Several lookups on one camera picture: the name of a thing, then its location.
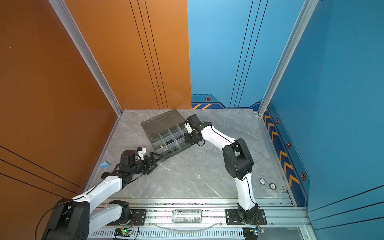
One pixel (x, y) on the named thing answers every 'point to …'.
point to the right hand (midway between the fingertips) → (186, 140)
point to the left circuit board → (123, 232)
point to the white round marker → (262, 181)
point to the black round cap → (105, 174)
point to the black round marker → (272, 186)
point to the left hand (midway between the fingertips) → (161, 159)
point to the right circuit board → (251, 233)
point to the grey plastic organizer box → (166, 132)
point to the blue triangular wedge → (104, 164)
